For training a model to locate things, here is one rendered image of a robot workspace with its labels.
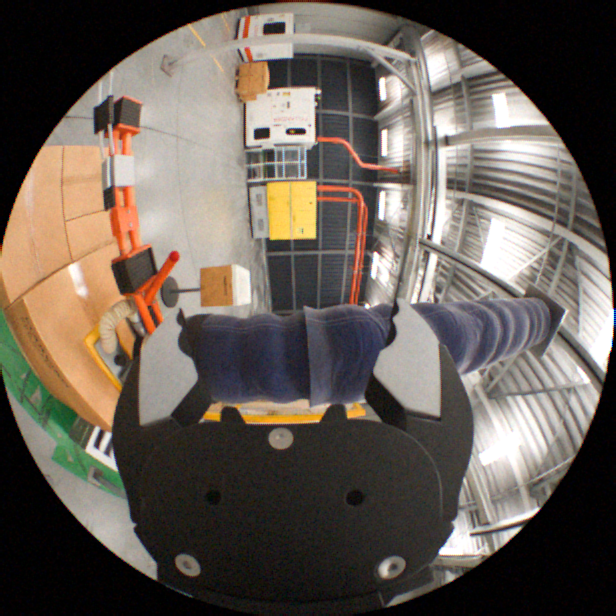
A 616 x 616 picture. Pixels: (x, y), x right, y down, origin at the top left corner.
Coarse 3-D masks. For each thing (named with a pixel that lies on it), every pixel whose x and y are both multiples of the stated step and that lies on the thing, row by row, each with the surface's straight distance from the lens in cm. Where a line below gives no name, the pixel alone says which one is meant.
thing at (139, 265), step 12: (132, 252) 44; (144, 252) 48; (120, 264) 44; (132, 264) 45; (144, 264) 48; (156, 264) 50; (120, 276) 46; (132, 276) 45; (144, 276) 47; (120, 288) 46; (132, 288) 44; (144, 288) 45
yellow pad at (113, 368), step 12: (96, 324) 55; (96, 336) 53; (96, 348) 53; (120, 348) 57; (96, 360) 54; (108, 360) 55; (120, 360) 54; (108, 372) 56; (120, 372) 58; (120, 384) 58
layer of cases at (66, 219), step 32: (64, 160) 128; (96, 160) 139; (32, 192) 116; (64, 192) 122; (96, 192) 133; (32, 224) 112; (64, 224) 119; (96, 224) 129; (0, 256) 106; (32, 256) 109; (64, 256) 115; (0, 288) 126
